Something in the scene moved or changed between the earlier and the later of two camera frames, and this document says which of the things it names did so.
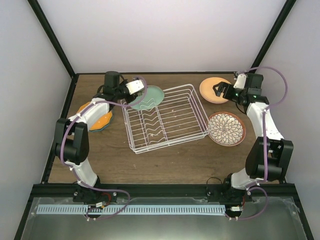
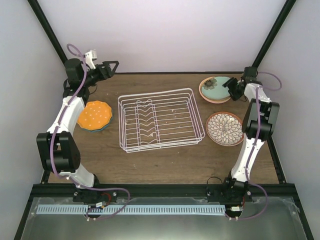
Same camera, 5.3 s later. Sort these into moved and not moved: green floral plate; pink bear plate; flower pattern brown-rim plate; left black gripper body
Moved: left black gripper body; green floral plate
Not moved: flower pattern brown-rim plate; pink bear plate
